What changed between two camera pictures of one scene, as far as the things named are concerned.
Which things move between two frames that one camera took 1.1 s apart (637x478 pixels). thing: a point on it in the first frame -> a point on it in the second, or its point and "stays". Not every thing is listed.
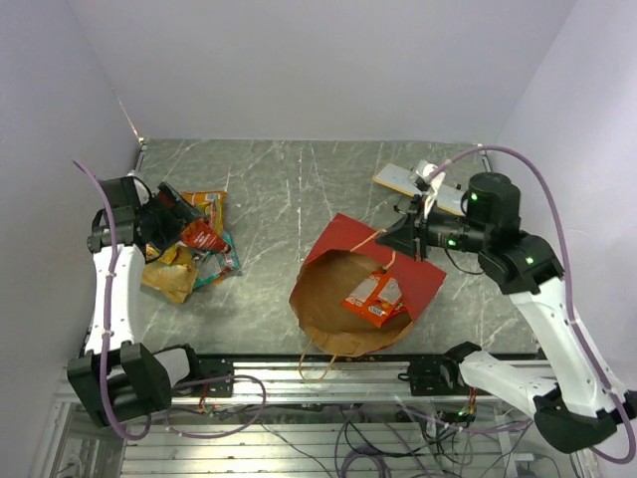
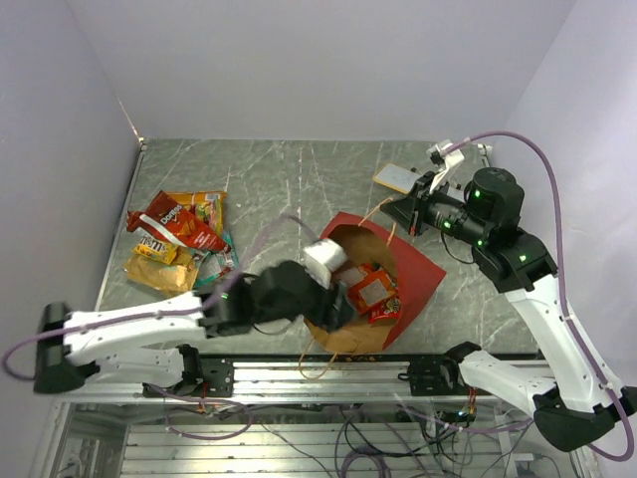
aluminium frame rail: [306, 379] stays
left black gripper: [185, 211] -> [337, 309]
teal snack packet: [209, 264] stays
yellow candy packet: [166, 258] stays
